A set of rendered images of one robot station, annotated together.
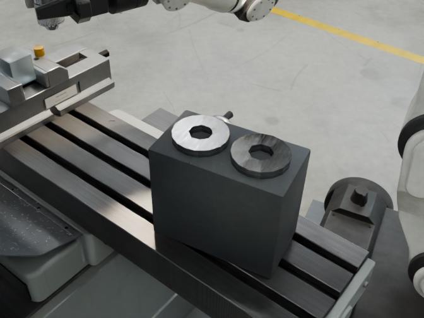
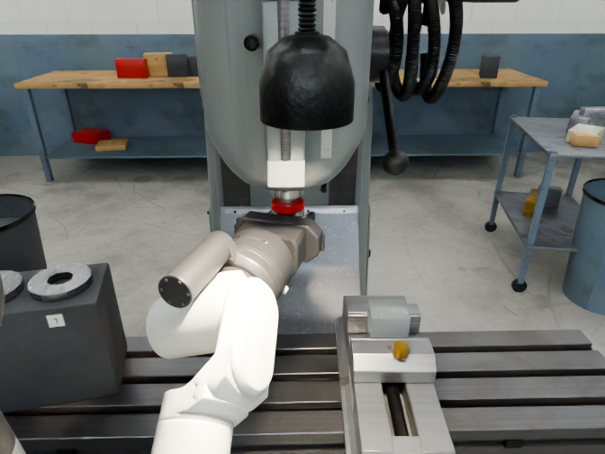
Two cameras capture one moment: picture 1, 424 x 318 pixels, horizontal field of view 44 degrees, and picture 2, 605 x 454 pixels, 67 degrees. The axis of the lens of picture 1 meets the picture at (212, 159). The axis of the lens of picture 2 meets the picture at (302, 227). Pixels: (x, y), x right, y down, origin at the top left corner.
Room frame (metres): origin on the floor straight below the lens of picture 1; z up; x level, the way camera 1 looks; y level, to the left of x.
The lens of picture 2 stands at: (1.33, -0.05, 1.52)
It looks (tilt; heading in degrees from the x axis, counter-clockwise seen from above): 27 degrees down; 142
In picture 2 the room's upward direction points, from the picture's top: straight up
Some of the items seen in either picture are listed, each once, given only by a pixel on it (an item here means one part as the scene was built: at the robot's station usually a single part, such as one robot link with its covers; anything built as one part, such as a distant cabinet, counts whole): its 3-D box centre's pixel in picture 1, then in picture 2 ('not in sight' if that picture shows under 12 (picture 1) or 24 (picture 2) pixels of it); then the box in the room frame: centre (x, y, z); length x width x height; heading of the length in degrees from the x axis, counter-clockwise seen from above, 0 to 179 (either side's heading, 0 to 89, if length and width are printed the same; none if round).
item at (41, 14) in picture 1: (55, 10); not in sight; (0.84, 0.27, 1.23); 0.06 x 0.02 x 0.03; 125
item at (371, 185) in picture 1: (358, 207); not in sight; (1.12, -0.45, 0.50); 0.20 x 0.05 x 0.20; 66
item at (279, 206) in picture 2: not in sight; (287, 204); (0.86, 0.29, 1.26); 0.05 x 0.05 x 0.01
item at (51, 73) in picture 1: (39, 65); (392, 358); (1.00, 0.38, 1.03); 0.12 x 0.06 x 0.04; 51
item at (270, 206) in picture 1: (227, 189); (41, 333); (0.62, -0.03, 1.04); 0.22 x 0.12 x 0.20; 64
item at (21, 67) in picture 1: (14, 66); (387, 323); (0.96, 0.42, 1.05); 0.06 x 0.05 x 0.06; 51
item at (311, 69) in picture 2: not in sight; (307, 77); (1.06, 0.17, 1.47); 0.07 x 0.07 x 0.06
